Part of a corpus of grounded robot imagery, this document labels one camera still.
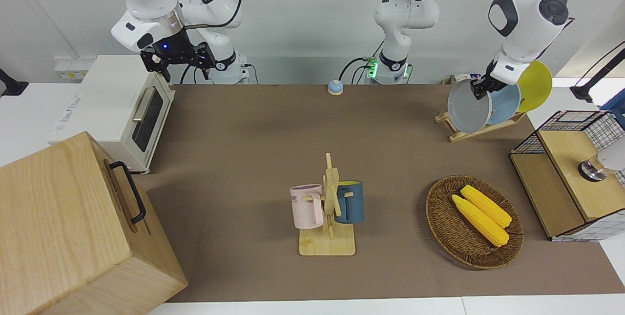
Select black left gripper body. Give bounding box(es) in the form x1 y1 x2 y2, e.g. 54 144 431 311
481 60 500 92

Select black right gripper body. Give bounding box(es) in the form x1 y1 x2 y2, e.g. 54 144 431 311
141 41 216 73

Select gray round plate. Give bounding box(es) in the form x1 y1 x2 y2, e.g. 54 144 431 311
447 79 492 134

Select light blue round plate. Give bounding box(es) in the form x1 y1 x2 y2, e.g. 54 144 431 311
488 83 521 126

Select low wooden plate rack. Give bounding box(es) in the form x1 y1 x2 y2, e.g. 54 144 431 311
435 110 527 143

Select yellow round plate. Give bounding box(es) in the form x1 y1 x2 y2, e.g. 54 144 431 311
517 60 553 113

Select white toaster oven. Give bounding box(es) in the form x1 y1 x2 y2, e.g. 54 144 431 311
47 55 175 175

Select brown table mat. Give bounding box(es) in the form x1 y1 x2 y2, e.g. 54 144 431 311
132 83 625 303

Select light wooden riser box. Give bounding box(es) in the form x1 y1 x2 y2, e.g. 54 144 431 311
511 130 625 238

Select yellow corn cob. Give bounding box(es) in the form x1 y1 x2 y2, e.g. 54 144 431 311
460 185 513 229
452 194 510 248

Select blue object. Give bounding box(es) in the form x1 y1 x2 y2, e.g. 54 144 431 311
603 102 625 127

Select brown wicker basket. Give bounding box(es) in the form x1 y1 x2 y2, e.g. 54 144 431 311
426 175 524 271

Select pink mug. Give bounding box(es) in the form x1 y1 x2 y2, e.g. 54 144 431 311
290 184 325 230

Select dark blue mug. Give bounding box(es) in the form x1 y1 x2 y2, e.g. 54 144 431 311
334 181 365 225

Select large wooden box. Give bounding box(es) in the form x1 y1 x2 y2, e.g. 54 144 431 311
0 131 188 315

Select wooden mug tree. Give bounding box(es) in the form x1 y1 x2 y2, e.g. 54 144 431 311
299 152 356 257

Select white wall socket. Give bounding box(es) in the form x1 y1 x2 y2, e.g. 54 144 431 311
54 59 96 81

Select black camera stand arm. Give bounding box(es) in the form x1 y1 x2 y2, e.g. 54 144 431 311
570 42 625 103

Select black wire grid basket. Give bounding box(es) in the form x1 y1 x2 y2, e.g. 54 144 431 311
509 110 625 243

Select black box handle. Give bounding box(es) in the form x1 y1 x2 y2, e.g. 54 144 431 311
108 161 147 224

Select black left base cable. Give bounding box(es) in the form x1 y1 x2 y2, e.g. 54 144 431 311
339 56 379 85

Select black camera stand foot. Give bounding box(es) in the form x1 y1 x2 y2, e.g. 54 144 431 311
0 68 28 97

